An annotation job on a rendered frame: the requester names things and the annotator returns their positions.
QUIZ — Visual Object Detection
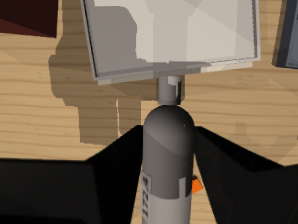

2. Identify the grey digital scale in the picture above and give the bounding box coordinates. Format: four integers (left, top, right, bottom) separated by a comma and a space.
80, 0, 260, 86

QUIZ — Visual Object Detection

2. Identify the grey gas cylinder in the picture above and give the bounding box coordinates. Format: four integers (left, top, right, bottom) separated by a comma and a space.
140, 76, 195, 224

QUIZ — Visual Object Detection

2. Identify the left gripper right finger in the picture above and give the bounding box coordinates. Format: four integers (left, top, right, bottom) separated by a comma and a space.
194, 126, 298, 224

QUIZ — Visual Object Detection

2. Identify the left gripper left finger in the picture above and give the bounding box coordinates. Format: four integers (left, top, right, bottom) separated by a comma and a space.
0, 125, 143, 224

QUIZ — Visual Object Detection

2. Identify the red open-top box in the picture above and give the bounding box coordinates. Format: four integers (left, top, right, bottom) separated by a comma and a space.
0, 0, 59, 38

